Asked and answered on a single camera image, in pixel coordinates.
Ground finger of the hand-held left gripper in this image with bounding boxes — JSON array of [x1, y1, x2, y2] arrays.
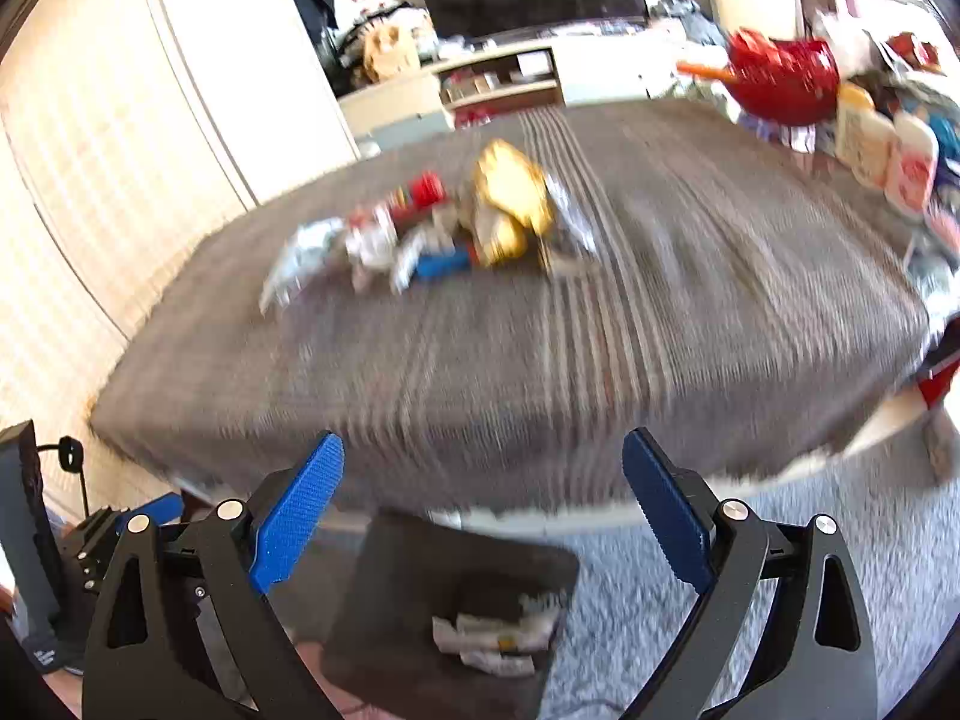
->
[[124, 493, 185, 531]]

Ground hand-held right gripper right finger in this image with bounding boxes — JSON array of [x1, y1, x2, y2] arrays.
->
[[621, 427, 878, 720]]

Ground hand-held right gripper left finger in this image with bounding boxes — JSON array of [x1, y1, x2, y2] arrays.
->
[[82, 431, 346, 720]]

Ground black square bin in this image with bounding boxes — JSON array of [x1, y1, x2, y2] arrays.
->
[[321, 510, 582, 720]]

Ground white wrappers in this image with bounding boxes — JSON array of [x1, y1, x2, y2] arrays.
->
[[431, 591, 565, 680]]

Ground silver foil wrapper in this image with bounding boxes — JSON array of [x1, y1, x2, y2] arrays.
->
[[259, 217, 347, 316]]

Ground white wrapper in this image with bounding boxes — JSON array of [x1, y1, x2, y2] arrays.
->
[[345, 206, 400, 293]]

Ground blue packet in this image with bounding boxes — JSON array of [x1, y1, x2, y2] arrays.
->
[[412, 244, 475, 283]]

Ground clear plastic wrapper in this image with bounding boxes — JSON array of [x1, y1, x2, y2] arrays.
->
[[540, 172, 602, 271]]

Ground red candy tube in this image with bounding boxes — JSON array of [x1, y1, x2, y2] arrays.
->
[[388, 171, 451, 227]]

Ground yellow snack bag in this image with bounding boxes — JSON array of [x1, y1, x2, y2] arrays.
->
[[469, 139, 557, 267]]

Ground grey carpet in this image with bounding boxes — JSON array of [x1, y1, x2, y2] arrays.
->
[[525, 420, 942, 720]]

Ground grey plaid tablecloth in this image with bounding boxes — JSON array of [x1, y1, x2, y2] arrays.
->
[[88, 99, 947, 518]]

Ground beige woven sliding door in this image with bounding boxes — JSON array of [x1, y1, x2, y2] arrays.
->
[[0, 0, 362, 428]]

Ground cream plastic bottle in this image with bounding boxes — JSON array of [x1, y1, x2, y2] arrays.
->
[[834, 82, 898, 190]]

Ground red openwork basket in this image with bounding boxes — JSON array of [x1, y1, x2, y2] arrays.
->
[[726, 28, 842, 128]]

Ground white television cabinet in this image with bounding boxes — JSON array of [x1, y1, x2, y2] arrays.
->
[[337, 34, 722, 149]]

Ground brown plush toy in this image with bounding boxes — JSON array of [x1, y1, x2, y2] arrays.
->
[[360, 19, 422, 85]]

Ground pile of clothes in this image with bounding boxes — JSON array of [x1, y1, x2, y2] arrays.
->
[[651, 0, 730, 47]]

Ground black jacket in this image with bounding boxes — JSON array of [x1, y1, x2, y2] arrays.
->
[[274, 0, 340, 98]]

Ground black cable with plug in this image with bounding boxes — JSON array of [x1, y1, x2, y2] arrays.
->
[[36, 435, 85, 522]]

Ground orange handle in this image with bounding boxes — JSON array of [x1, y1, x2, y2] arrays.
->
[[675, 60, 742, 85]]

